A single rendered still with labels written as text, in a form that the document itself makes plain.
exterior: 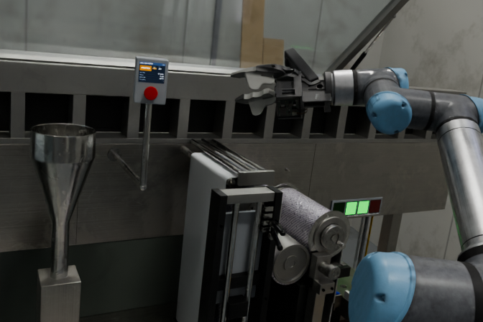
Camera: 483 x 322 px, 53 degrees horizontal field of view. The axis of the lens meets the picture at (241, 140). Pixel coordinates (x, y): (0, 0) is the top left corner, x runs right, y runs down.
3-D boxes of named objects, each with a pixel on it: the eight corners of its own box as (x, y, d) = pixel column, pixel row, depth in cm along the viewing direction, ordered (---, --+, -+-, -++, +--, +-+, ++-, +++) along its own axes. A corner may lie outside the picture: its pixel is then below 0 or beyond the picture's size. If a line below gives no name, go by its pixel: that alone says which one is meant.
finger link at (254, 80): (231, 81, 99) (276, 89, 100) (233, 61, 102) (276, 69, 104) (228, 91, 101) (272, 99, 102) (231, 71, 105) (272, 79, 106)
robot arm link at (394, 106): (438, 103, 87) (422, 80, 96) (374, 96, 87) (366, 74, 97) (425, 141, 91) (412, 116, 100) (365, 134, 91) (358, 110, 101)
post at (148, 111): (140, 187, 114) (146, 103, 109) (138, 185, 115) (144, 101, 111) (146, 187, 114) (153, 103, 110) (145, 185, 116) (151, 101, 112)
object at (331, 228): (336, 221, 137) (348, 236, 141) (332, 218, 139) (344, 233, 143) (319, 240, 136) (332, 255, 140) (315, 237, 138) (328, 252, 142)
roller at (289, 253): (271, 287, 135) (276, 246, 132) (231, 247, 157) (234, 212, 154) (306, 280, 140) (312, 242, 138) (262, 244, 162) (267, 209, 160)
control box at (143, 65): (134, 104, 106) (136, 57, 104) (132, 99, 112) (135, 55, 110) (166, 106, 108) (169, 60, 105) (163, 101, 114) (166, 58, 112)
